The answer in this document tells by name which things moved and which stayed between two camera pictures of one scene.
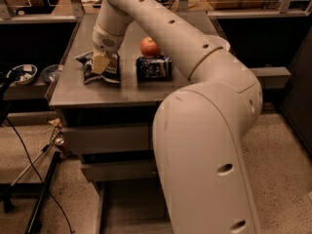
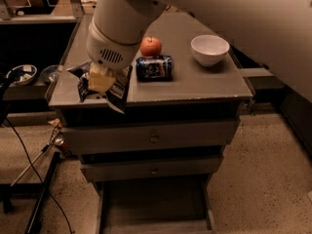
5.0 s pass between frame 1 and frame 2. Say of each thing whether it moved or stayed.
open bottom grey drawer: stayed
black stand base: stayed
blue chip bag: moved
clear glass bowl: stayed
